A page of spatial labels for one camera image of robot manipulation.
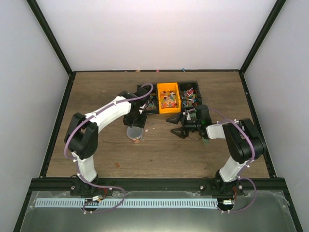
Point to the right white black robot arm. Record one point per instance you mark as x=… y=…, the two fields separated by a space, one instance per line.
x=244 y=141

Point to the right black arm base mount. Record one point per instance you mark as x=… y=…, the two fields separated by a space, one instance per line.
x=216 y=187

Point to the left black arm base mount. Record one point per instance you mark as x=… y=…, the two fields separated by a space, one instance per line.
x=80 y=188

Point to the orange candy bin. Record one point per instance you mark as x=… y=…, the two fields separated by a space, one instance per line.
x=169 y=100

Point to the black aluminium frame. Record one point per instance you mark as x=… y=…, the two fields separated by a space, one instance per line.
x=144 y=184

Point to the black candy bin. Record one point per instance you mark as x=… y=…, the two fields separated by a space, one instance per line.
x=190 y=95
x=153 y=106

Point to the green plastic scoop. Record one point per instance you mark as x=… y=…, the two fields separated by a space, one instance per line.
x=205 y=141

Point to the clear plastic cup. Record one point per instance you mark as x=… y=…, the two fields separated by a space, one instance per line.
x=136 y=140

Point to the light blue slotted cable duct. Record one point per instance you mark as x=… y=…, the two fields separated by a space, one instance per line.
x=127 y=203

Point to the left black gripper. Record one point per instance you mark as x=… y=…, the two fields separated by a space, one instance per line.
x=140 y=123

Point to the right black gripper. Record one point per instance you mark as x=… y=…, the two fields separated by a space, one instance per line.
x=184 y=133

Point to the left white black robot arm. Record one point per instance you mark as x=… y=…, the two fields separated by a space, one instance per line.
x=81 y=139

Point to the white round cup lid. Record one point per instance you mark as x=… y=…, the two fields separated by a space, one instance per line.
x=134 y=133

